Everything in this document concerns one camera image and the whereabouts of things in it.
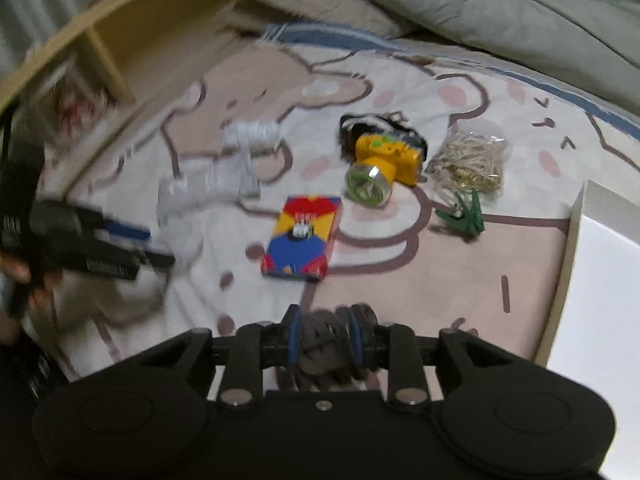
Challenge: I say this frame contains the yellow headlamp with strap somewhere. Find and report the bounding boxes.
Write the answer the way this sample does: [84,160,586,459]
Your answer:
[338,112,428,208]

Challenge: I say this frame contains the bag of rubber bands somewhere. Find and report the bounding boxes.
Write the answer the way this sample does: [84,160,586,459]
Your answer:
[426,125,509,196]

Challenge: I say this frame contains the grey cloth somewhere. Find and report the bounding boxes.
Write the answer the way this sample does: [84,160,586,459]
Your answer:
[279,306,380,392]

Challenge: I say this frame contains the person's left hand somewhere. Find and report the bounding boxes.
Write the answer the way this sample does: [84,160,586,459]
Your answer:
[1,254,63,309]

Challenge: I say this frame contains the red blue card box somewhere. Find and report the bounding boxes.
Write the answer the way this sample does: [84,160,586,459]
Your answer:
[260,195,343,282]

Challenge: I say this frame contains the white clear plastic package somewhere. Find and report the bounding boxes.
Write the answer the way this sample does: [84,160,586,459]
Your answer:
[156,120,282,268]

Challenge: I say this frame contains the wooden headboard shelf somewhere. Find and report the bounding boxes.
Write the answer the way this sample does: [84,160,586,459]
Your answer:
[1,0,239,194]

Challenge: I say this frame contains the red white item on shelf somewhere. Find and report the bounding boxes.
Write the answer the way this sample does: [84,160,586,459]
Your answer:
[43,58,110,139]

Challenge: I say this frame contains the green clothes pegs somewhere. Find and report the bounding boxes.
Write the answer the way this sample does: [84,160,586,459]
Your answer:
[435,191,485,238]

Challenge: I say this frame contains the cartoon print bed sheet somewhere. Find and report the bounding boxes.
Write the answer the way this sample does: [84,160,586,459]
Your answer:
[38,38,639,379]

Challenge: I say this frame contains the white cardboard box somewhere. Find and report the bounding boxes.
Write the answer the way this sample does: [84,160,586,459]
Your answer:
[535,180,640,479]

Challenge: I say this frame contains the beige fleece blanket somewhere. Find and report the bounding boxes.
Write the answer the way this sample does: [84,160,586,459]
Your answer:
[216,0,414,39]

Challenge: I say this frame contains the grey green duvet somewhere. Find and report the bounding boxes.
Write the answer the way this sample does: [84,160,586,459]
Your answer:
[370,0,639,113]

